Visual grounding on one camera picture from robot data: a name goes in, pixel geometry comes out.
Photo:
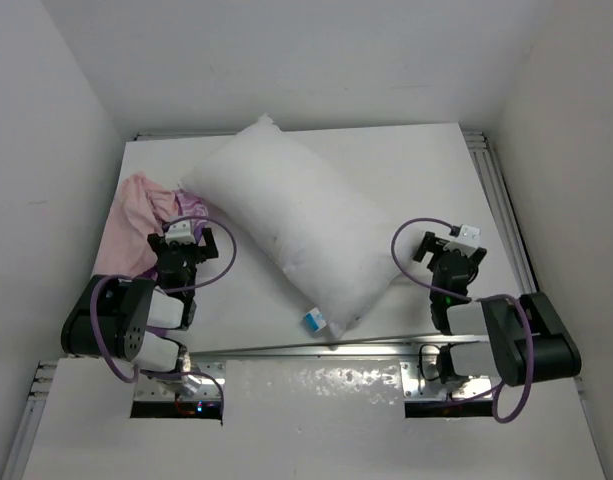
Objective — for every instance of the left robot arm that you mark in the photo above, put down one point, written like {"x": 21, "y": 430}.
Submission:
{"x": 127, "y": 319}

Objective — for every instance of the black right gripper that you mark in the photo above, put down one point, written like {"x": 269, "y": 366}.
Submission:
{"x": 428, "y": 245}

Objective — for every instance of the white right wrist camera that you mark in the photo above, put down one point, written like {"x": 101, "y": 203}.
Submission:
{"x": 466, "y": 240}

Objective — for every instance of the white pillow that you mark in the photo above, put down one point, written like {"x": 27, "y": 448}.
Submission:
{"x": 330, "y": 241}

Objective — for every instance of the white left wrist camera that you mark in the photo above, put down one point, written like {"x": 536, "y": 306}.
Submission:
{"x": 181, "y": 232}

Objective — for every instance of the pink purple pillowcase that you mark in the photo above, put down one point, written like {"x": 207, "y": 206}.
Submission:
{"x": 140, "y": 208}

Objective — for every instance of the white front cover board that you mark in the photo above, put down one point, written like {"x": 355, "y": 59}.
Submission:
{"x": 303, "y": 420}

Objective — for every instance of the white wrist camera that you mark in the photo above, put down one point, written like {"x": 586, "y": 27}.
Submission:
{"x": 466, "y": 240}
{"x": 181, "y": 232}

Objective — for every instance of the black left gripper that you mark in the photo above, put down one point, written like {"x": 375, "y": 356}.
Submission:
{"x": 159, "y": 243}

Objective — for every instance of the blue white pillow label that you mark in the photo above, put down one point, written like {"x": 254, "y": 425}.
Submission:
{"x": 314, "y": 320}

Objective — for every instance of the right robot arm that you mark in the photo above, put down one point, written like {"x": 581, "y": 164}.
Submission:
{"x": 520, "y": 333}

